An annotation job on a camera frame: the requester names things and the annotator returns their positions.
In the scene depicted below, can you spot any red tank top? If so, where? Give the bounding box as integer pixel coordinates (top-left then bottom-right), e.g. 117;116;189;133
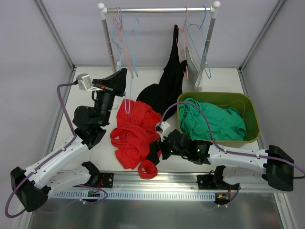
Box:
110;100;161;179

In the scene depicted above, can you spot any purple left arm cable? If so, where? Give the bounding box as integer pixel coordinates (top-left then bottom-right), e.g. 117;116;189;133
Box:
4;82;109;218

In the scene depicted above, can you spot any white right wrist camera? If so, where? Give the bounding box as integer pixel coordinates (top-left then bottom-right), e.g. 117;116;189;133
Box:
155;121;171;142

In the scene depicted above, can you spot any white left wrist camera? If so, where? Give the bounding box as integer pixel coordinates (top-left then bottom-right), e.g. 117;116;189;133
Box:
76;73;98;91

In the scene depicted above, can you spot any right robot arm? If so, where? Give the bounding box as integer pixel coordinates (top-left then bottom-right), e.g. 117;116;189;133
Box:
146;130;294;192

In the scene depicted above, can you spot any metal clothes rack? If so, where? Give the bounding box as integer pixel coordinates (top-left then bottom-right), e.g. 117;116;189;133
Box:
97;1;221;109

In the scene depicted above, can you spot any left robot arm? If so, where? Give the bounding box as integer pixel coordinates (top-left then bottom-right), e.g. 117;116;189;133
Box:
10;68;128;212

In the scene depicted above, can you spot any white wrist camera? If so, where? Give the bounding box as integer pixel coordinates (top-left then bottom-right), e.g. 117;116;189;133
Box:
76;73;98;91
155;121;171;142

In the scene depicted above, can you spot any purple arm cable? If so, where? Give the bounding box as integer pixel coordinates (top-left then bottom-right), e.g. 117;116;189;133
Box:
4;82;109;218
161;102;305;179

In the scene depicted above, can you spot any white tank top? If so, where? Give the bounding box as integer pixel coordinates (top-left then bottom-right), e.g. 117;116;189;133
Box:
181;43;203;93

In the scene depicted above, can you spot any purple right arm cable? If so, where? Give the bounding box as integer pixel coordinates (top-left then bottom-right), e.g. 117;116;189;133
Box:
161;102;305;179

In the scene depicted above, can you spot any aluminium mounting rail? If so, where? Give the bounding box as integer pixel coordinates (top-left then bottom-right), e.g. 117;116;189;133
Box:
47;169;241;189

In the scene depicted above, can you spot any white slotted cable duct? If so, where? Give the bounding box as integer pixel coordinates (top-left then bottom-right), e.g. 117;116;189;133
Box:
52;188;216;202

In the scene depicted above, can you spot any green tank top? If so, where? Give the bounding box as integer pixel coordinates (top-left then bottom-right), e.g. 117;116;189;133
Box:
179;97;247;141

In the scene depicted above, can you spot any black tank top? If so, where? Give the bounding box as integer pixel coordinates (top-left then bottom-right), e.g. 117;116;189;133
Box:
137;25;187;121

